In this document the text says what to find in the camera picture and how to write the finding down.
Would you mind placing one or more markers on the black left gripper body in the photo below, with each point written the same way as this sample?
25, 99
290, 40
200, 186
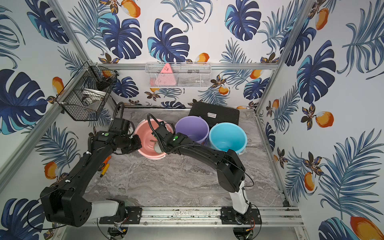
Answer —
133, 144

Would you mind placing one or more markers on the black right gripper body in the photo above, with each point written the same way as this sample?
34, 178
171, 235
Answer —
163, 148

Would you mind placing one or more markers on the black plastic tool case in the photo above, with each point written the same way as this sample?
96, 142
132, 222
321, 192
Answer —
214, 114

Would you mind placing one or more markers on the purple plastic bucket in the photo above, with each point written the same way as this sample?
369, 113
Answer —
196, 128

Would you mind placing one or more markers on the yellow handled screwdriver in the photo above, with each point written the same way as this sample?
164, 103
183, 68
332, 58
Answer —
104, 170

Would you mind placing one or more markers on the orange handled screwdriver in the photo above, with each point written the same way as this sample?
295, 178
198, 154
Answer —
106, 161

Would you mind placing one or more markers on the black wire basket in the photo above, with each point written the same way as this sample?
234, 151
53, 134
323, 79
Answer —
85, 96

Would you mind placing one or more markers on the aluminium front rail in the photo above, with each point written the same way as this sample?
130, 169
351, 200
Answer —
208, 217

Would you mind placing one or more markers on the white wire shelf basket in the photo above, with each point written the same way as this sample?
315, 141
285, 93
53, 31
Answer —
188, 75

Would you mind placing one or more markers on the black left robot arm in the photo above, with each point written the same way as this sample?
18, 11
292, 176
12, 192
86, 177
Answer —
64, 202

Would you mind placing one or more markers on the turquoise plastic bucket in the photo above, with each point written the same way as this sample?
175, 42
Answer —
228, 136

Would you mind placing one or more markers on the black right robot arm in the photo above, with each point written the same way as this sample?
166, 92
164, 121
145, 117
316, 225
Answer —
230, 170

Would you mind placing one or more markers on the pink plastic bucket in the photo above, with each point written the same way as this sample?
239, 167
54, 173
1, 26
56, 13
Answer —
148, 142

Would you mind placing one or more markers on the pink triangular object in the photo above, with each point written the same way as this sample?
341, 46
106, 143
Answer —
166, 77

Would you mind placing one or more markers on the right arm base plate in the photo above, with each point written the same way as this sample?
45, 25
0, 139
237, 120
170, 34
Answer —
229, 216

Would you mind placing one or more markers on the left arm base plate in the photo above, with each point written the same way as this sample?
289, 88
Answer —
132, 215

